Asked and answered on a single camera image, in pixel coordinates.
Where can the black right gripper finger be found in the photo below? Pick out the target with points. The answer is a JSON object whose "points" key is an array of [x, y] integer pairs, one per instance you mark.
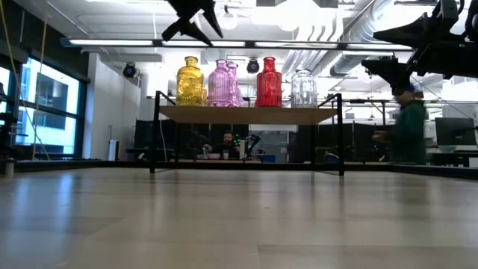
{"points": [[407, 33], [396, 73]]}

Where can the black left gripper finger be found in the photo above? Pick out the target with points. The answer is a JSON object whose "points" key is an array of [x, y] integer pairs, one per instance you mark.
{"points": [[213, 18], [185, 26]]}

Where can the yellow embossed glass vase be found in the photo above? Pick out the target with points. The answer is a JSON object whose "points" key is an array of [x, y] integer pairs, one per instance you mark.
{"points": [[189, 84]]}

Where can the pink short glass jar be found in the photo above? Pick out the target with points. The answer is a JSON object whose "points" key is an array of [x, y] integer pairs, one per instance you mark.
{"points": [[219, 86]]}

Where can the yellow ribbed glass vase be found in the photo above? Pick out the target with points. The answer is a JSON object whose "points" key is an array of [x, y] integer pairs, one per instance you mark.
{"points": [[204, 98]]}

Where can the pink tall glass vase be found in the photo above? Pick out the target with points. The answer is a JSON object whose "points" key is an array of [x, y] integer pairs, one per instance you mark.
{"points": [[237, 93]]}

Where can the red ribbed glass bottle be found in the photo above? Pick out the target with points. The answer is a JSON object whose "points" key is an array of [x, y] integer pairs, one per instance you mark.
{"points": [[269, 86]]}

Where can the clear short glass jar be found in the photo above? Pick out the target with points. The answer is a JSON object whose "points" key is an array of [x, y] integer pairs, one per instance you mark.
{"points": [[303, 91]]}

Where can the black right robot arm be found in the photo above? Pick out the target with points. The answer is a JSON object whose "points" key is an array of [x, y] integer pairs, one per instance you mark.
{"points": [[473, 15]]}

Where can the small black background robot arm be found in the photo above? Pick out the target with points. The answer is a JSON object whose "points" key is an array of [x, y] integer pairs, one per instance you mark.
{"points": [[253, 142]]}

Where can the wooden shelf black metal legs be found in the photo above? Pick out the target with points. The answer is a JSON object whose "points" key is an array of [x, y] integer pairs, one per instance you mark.
{"points": [[246, 115]]}

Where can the person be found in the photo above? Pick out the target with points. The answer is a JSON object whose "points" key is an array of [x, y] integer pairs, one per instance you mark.
{"points": [[409, 130], [226, 147]]}

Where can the black round ceiling spotlight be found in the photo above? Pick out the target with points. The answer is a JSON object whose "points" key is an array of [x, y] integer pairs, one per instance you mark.
{"points": [[129, 70], [252, 66]]}

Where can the long ceiling light bar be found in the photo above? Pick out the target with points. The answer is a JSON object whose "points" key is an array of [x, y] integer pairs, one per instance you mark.
{"points": [[112, 42]]}

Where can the black computer monitor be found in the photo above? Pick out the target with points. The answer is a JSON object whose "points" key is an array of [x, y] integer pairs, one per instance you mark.
{"points": [[455, 130]]}

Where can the blue box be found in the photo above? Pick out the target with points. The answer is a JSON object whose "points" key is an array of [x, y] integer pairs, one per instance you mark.
{"points": [[267, 158]]}

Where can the silver ventilation duct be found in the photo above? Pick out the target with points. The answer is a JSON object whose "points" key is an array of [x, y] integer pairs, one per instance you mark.
{"points": [[358, 33]]}

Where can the black metal table frame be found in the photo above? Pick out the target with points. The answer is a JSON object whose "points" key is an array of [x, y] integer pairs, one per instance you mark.
{"points": [[411, 170]]}

